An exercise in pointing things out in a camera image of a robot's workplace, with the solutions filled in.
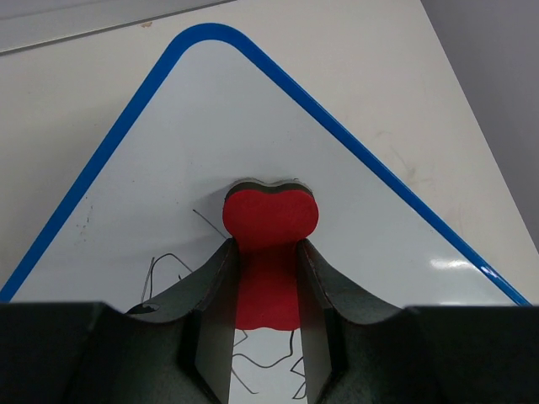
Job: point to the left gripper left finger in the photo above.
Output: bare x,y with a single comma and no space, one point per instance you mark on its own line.
174,348

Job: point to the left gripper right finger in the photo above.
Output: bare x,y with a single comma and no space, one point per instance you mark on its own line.
357,348

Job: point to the blue framed whiteboard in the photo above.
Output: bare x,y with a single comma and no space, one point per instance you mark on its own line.
145,211

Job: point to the red whiteboard eraser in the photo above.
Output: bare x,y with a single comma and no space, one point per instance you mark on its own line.
267,220

